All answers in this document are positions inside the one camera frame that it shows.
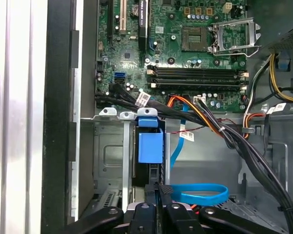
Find CPU socket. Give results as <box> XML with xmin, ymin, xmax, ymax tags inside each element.
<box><xmin>181</xmin><ymin>26</ymin><xmax>208</xmax><ymax>52</ymax></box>

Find thin red black wire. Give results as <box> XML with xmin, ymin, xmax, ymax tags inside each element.
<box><xmin>165</xmin><ymin>117</ymin><xmax>238</xmax><ymax>135</ymax></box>

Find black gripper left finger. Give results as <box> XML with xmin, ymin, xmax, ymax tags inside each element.
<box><xmin>61</xmin><ymin>184</ymin><xmax>159</xmax><ymax>234</ymax></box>

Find white orange power wires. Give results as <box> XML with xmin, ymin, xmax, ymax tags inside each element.
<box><xmin>241</xmin><ymin>55</ymin><xmax>276</xmax><ymax>141</ymax></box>

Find black RAM slot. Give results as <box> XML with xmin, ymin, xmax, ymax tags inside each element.
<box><xmin>147</xmin><ymin>70</ymin><xmax>249</xmax><ymax>77</ymax></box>
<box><xmin>148</xmin><ymin>77</ymin><xmax>249</xmax><ymax>83</ymax></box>
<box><xmin>150</xmin><ymin>82</ymin><xmax>249</xmax><ymax>90</ymax></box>
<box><xmin>147</xmin><ymin>64</ymin><xmax>247</xmax><ymax>71</ymax></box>

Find hard disk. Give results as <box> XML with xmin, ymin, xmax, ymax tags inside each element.
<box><xmin>131</xmin><ymin>116</ymin><xmax>166</xmax><ymax>187</ymax></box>

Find black graphics card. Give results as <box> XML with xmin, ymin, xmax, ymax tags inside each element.
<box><xmin>137</xmin><ymin>0</ymin><xmax>150</xmax><ymax>54</ymax></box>

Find yellow power wires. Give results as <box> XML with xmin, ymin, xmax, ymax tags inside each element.
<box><xmin>268</xmin><ymin>53</ymin><xmax>293</xmax><ymax>103</ymax></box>

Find black expansion slot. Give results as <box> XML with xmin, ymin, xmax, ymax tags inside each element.
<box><xmin>107</xmin><ymin>0</ymin><xmax>114</xmax><ymax>45</ymax></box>

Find blue data wire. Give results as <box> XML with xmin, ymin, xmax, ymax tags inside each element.
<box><xmin>169</xmin><ymin>101</ymin><xmax>230</xmax><ymax>205</ymax></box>

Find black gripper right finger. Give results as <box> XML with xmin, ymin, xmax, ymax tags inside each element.
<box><xmin>159</xmin><ymin>184</ymin><xmax>288</xmax><ymax>234</ymax></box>

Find white expansion slot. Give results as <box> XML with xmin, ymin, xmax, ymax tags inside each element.
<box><xmin>119</xmin><ymin>0</ymin><xmax>127</xmax><ymax>35</ymax></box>

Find black PC case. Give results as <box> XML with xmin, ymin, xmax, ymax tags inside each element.
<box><xmin>40</xmin><ymin>0</ymin><xmax>293</xmax><ymax>234</ymax></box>

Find black cable bundle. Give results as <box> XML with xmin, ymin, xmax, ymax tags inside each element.
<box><xmin>95</xmin><ymin>82</ymin><xmax>293</xmax><ymax>234</ymax></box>

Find grey optical drive cage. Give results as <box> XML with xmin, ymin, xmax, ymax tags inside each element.
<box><xmin>246</xmin><ymin>103</ymin><xmax>293</xmax><ymax>195</ymax></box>

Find orange data wire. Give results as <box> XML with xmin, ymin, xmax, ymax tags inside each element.
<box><xmin>167</xmin><ymin>95</ymin><xmax>222</xmax><ymax>134</ymax></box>

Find metal locking lever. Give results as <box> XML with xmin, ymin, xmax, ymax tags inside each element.
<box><xmin>211</xmin><ymin>45</ymin><xmax>262</xmax><ymax>58</ymax></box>

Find green motherboard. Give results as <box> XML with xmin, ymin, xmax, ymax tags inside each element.
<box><xmin>94</xmin><ymin>0</ymin><xmax>250</xmax><ymax>113</ymax></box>

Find metal disk bay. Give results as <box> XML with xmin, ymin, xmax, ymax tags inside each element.
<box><xmin>92</xmin><ymin>107</ymin><xmax>173</xmax><ymax>213</ymax></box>

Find metal socket cover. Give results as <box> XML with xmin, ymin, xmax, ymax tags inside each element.
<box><xmin>211</xmin><ymin>17</ymin><xmax>262</xmax><ymax>54</ymax></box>

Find grey power supply unit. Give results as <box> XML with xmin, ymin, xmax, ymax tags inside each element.
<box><xmin>249</xmin><ymin>0</ymin><xmax>293</xmax><ymax>54</ymax></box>

